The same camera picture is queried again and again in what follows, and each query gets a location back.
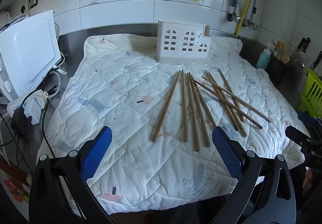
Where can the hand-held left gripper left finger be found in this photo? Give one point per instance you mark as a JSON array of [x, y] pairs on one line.
[[98, 153]]

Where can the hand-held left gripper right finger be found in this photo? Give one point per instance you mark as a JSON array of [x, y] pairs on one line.
[[226, 156]]

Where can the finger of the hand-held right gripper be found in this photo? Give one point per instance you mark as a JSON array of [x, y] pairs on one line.
[[310, 118], [298, 137]]

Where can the group of wooden chopsticks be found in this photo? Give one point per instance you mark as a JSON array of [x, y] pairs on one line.
[[195, 113]]

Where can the white house-shaped utensil holder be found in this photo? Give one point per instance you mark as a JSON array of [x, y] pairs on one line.
[[176, 49]]

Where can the person's right hand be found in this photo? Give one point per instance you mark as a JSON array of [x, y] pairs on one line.
[[308, 181]]

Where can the green plastic rack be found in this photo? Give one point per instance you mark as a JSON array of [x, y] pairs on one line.
[[312, 90]]

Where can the white quilted printed mat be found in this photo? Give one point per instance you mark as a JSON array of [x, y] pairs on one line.
[[120, 103]]

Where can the black utensil container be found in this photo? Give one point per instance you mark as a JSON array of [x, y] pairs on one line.
[[278, 70]]

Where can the teal plastic bottle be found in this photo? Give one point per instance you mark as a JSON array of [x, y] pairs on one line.
[[264, 57]]

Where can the white power strip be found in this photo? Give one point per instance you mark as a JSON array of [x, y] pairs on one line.
[[34, 108]]

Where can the black power adapter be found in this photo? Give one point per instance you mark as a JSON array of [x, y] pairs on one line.
[[18, 122]]

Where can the red patterned cloth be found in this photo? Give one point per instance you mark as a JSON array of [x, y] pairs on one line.
[[13, 186]]

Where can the white microwave oven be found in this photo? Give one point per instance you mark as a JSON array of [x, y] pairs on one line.
[[27, 57]]

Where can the metal pipe valve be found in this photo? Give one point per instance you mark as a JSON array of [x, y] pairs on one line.
[[240, 20]]

